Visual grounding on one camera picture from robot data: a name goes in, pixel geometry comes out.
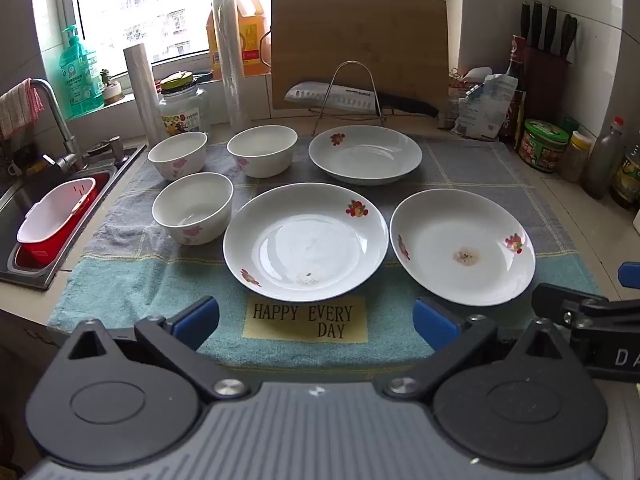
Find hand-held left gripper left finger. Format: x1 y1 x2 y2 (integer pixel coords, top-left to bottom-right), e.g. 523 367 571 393
62 296 253 403

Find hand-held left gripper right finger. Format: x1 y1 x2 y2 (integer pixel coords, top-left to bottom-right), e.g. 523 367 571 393
382 296 573 403

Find white plate red flowers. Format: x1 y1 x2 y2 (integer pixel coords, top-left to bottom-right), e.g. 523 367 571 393
389 190 537 307
308 126 423 186
223 182 390 303

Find white bowl pink flowers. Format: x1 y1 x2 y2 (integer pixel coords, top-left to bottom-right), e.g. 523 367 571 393
147 131 208 181
226 125 299 178
152 172 234 246

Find grey teal checked towel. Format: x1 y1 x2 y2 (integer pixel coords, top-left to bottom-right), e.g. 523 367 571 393
47 137 603 368

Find bottle green yellow label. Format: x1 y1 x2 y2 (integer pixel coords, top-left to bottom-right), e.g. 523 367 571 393
610 130 640 211

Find grey bottle red cap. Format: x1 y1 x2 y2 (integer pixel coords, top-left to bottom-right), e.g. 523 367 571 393
582 116 626 200

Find yellow lidded spice jar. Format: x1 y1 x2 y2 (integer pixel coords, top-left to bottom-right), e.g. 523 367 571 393
557 131 593 183

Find green lidded sauce jar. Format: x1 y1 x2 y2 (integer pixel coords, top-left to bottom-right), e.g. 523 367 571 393
519 119 571 173

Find red plastic basin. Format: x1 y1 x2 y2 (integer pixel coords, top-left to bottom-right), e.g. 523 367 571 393
15 170 116 271

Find white plastic colander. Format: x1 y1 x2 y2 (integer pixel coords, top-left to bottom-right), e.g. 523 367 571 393
16 177 97 246

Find metal sink knob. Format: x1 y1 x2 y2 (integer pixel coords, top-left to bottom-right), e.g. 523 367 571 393
87 136 126 163

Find white blue seasoning bag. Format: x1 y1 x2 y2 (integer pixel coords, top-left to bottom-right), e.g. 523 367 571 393
452 74 518 141

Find glass jar yellow green lid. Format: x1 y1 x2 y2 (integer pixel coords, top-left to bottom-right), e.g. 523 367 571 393
158 72 211 138

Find dark red knife block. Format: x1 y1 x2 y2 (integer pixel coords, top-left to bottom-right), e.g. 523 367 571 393
522 45 571 121

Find stainless steel sink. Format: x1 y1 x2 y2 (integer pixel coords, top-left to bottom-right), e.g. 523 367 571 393
0 142 148 291

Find short plastic wrap roll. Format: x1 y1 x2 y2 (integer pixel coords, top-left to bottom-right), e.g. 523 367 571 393
123 44 166 146

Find white red seasoning bag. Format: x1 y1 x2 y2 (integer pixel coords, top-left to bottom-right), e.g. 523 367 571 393
447 67 488 128

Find dark soy sauce bottle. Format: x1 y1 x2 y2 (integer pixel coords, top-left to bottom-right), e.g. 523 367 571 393
505 35 526 143

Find small potted plant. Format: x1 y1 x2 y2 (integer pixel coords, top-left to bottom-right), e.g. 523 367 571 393
100 69 125 106

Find metal faucet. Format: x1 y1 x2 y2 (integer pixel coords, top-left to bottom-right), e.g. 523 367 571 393
30 79 83 171

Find tall plastic wrap roll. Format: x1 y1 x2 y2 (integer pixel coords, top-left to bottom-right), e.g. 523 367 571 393
211 0 252 131

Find green detergent pump bottle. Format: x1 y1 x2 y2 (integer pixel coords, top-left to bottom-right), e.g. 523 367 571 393
59 25 105 117

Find pink checked dish cloth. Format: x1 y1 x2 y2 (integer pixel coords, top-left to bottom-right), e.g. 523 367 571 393
0 80 45 140

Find orange cooking oil bottle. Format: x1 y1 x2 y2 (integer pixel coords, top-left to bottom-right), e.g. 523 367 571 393
206 0 271 81

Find bamboo cutting board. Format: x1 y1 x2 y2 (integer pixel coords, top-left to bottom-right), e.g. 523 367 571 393
259 0 449 111

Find kitchen window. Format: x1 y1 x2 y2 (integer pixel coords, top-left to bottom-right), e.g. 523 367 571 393
70 0 446 68

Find black handled kitchen knife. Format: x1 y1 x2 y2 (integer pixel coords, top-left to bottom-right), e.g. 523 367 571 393
285 81 440 118

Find metal wire board rack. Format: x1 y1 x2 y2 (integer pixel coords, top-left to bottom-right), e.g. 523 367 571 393
312 60 393 136

